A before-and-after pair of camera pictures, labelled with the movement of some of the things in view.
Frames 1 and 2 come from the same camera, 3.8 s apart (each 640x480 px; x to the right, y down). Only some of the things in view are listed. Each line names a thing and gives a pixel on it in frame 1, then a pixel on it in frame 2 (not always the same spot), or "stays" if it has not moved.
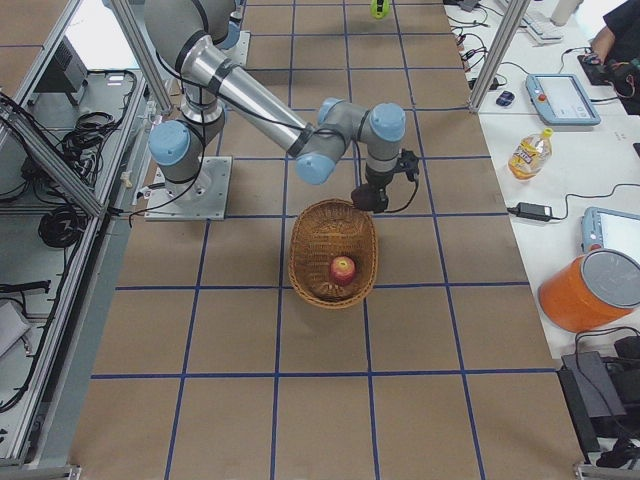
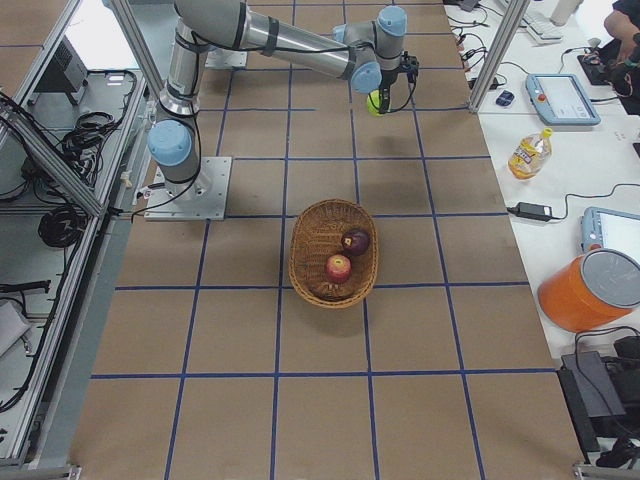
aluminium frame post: [503, 48] stays
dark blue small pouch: [506, 98] stays
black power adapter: [532, 211] stays
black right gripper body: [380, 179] -> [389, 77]
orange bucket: [591, 290] stays
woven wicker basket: [323, 231] stays
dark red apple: [365, 197] -> [355, 242]
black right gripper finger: [383, 199] -> [384, 99]
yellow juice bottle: [531, 155] stays
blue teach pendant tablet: [562, 99] stays
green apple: [374, 9] -> [373, 102]
